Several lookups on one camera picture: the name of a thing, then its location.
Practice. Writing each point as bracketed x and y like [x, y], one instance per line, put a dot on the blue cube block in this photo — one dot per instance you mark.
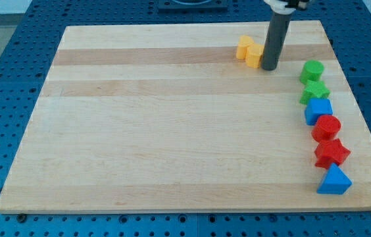
[315, 108]

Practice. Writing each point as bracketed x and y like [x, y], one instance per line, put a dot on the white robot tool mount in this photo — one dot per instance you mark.
[287, 6]

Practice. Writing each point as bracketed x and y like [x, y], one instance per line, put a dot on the green star block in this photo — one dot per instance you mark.
[314, 89]

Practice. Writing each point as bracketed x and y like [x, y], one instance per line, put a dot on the green cylinder block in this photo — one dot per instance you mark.
[312, 71]

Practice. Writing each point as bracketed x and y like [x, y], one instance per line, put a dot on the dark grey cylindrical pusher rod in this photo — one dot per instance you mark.
[275, 38]

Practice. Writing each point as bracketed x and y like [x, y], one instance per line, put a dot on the red cylinder block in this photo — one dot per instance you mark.
[326, 128]

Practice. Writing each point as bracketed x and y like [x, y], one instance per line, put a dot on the yellow heart block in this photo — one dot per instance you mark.
[242, 46]

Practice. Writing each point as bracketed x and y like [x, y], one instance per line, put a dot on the yellow hexagon block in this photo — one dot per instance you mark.
[254, 55]

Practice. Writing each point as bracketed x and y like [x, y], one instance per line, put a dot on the red star block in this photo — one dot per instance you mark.
[330, 151]

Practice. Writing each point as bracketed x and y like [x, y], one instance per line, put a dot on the blue triangle block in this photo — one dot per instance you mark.
[334, 182]

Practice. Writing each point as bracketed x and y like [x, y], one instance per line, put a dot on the wooden board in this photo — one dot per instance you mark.
[163, 118]

